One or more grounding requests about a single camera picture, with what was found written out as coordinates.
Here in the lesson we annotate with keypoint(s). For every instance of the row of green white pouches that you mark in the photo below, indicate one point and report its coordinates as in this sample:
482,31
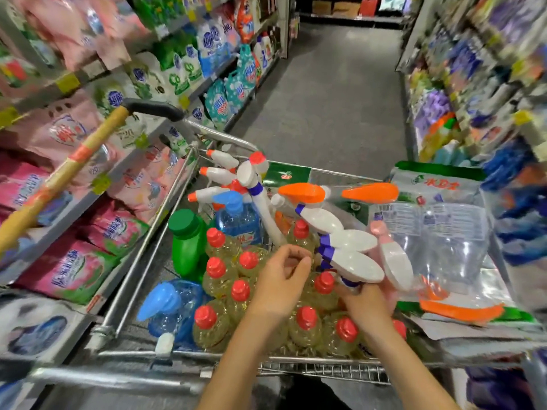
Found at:
145,81

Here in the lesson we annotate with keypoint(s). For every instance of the person's left hand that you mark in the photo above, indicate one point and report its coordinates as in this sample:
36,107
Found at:
278,282

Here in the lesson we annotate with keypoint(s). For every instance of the green capped cleaner bottle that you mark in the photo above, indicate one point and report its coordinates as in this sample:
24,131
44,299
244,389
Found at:
188,247

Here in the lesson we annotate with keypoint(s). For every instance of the stack of pink detergent pouches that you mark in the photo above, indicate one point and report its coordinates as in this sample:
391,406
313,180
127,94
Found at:
68,269

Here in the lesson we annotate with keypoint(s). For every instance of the distant store shelving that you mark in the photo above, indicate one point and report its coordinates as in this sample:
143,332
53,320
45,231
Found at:
342,6

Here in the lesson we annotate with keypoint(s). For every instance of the row of purple cleaner bottles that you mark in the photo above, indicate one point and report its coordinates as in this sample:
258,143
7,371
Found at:
432,111

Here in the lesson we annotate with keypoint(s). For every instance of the store shelving with refill pouches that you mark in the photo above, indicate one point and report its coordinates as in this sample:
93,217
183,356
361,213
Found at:
38,102

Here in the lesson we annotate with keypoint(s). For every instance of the person's left forearm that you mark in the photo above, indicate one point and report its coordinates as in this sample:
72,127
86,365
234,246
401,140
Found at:
239,363

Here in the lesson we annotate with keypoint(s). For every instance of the row of teal blue pouches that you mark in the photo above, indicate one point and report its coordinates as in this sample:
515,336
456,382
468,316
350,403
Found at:
231,72

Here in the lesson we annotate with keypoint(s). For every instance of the stack of white blue pouches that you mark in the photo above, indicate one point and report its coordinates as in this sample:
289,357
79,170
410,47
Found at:
34,328

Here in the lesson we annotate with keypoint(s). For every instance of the cluster of teal cleaner bottles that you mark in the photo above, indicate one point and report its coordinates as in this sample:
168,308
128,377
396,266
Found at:
449,153

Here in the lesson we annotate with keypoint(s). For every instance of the person's right forearm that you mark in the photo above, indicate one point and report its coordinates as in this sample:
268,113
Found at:
406,371

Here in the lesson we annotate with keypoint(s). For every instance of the large green white cleaner pouch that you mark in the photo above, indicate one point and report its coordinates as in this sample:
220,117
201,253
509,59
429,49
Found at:
286,175
504,333
436,179

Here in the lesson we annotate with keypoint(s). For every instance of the grey shopping cart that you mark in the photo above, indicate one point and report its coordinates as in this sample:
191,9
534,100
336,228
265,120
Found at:
64,176

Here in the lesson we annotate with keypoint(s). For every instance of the person's right hand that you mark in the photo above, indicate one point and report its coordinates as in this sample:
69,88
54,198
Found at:
372,307

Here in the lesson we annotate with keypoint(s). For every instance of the cluster of yellow red-capped bottles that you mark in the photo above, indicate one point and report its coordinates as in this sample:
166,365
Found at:
205,318

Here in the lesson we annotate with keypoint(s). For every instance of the cluster of blue cleaner bottles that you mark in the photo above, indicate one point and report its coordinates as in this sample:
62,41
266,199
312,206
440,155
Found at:
513,175

